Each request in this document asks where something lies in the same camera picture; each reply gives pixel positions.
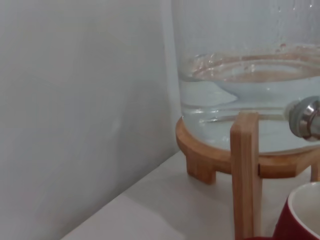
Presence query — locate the chrome faucet tap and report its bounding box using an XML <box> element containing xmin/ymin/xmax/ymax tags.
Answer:
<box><xmin>284</xmin><ymin>96</ymin><xmax>320</xmax><ymax>143</ymax></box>

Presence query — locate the red ceramic cup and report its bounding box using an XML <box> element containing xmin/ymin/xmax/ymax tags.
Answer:
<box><xmin>246</xmin><ymin>181</ymin><xmax>320</xmax><ymax>240</ymax></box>

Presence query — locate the wooden dispenser stand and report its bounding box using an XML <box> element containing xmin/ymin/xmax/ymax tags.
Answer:
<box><xmin>174</xmin><ymin>111</ymin><xmax>320</xmax><ymax>240</ymax></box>

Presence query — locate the glass water dispenser jar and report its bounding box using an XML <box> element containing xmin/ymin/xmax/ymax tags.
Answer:
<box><xmin>171</xmin><ymin>0</ymin><xmax>320</xmax><ymax>155</ymax></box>

